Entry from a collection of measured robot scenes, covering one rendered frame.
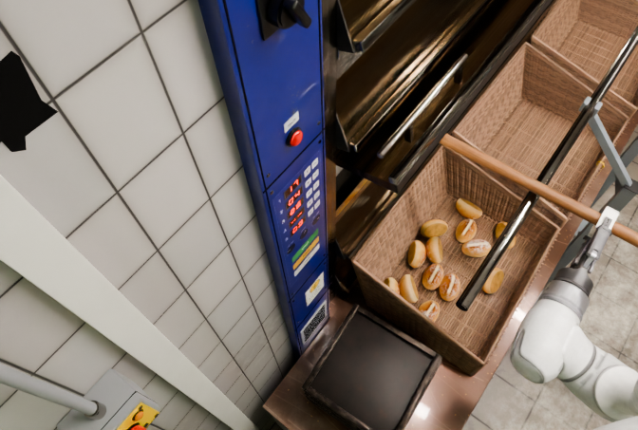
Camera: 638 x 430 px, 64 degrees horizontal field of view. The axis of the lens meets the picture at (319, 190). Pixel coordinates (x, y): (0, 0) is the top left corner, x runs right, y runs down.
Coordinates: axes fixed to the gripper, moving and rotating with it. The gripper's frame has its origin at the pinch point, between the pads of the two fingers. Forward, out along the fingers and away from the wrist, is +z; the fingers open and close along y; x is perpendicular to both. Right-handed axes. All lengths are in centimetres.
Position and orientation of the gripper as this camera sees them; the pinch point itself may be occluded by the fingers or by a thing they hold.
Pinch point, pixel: (603, 223)
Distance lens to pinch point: 136.5
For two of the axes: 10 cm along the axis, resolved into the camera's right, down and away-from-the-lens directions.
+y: 0.2, 5.2, 8.5
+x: 8.0, 5.0, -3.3
